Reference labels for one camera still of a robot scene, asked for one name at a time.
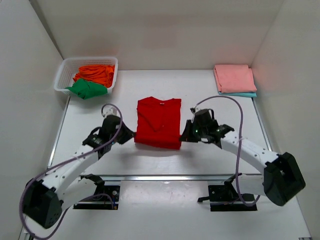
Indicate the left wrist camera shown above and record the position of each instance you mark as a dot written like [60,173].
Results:
[110,123]

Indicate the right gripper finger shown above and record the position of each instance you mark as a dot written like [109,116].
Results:
[193,137]
[185,136]

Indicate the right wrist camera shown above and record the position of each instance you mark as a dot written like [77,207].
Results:
[203,118]

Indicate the red t shirt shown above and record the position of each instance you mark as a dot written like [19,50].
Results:
[158,123]

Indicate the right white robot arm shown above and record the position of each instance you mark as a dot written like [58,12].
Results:
[279,178]

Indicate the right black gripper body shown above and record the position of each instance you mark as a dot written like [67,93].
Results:
[189,132]

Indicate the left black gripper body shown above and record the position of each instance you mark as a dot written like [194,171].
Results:
[124,133]

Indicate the green t shirt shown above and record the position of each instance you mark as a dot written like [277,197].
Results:
[87,89]

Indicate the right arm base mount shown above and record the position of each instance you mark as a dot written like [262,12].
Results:
[223,197]

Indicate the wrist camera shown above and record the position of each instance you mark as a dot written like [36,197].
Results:
[203,118]
[110,123]

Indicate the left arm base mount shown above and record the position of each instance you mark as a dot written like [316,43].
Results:
[106,195]

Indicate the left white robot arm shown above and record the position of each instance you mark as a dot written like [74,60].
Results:
[48,195]

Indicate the orange t shirt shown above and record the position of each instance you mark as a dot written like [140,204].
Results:
[99,74]

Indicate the folded pink t shirt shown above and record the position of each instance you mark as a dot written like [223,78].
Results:
[232,78]

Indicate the white plastic basket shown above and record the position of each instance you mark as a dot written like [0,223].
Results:
[70,66]

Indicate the folded teal t shirt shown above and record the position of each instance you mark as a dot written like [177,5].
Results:
[240,94]

